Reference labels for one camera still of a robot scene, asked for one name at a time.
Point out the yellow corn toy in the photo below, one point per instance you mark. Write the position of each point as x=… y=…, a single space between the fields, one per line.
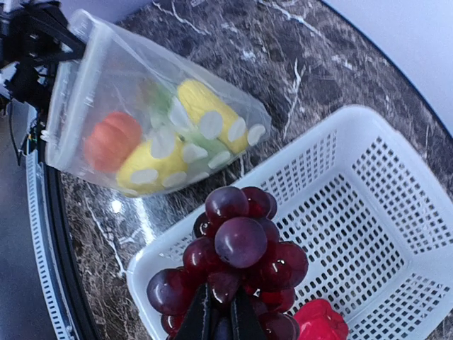
x=214 y=118
x=153 y=167

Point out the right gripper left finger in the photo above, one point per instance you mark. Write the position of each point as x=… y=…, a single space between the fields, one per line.
x=197 y=322

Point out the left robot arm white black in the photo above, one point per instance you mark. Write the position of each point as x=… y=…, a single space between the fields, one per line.
x=35 y=39

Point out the orange pumpkin toy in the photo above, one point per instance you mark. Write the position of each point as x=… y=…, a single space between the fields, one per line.
x=111 y=142

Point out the dark red grape bunch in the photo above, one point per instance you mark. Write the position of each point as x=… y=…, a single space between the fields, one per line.
x=236 y=245

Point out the white plastic perforated basket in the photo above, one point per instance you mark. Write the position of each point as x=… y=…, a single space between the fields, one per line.
x=371 y=217

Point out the white cauliflower toy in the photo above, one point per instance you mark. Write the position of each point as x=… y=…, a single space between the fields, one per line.
x=172 y=131

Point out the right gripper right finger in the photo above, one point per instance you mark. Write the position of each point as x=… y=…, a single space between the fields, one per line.
x=244 y=321

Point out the clear polka dot zip bag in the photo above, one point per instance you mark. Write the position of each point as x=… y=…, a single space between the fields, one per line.
x=108 y=78

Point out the white slotted cable duct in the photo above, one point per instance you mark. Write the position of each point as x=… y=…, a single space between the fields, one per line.
x=50 y=283

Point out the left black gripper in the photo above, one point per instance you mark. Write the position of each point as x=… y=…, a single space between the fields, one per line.
x=31 y=37

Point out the small circuit board with wires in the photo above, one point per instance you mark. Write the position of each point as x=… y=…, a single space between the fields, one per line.
x=31 y=139

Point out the red bell pepper toy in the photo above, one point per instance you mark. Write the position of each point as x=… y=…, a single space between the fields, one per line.
x=318 y=320

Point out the black front rail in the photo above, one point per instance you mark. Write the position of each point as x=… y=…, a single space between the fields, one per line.
x=68 y=275

